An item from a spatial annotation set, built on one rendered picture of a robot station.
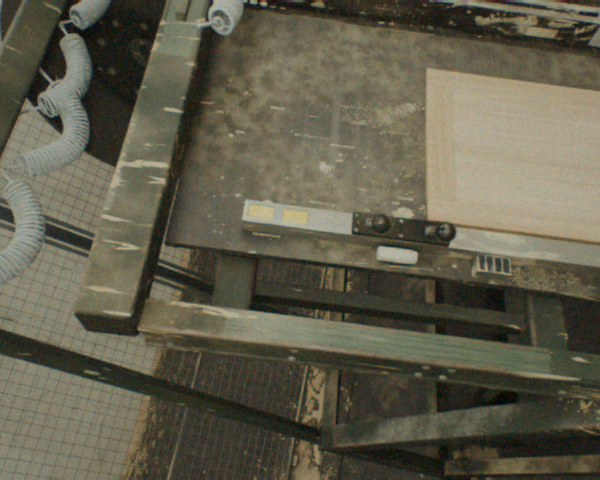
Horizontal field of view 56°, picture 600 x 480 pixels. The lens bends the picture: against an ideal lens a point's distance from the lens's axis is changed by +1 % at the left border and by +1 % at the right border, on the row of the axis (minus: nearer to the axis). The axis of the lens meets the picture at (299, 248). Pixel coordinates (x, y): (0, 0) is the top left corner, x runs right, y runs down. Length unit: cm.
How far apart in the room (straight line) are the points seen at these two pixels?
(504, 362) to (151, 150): 78
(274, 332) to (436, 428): 89
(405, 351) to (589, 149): 71
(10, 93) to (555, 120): 134
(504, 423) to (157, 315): 101
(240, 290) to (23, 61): 90
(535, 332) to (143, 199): 82
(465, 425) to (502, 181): 74
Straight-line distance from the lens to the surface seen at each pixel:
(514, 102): 149
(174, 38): 135
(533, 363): 112
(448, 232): 104
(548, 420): 160
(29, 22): 178
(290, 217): 112
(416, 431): 184
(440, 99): 142
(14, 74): 167
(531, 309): 126
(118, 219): 107
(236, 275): 114
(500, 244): 121
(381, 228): 101
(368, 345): 102
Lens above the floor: 216
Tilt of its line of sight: 31 degrees down
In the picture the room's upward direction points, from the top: 65 degrees counter-clockwise
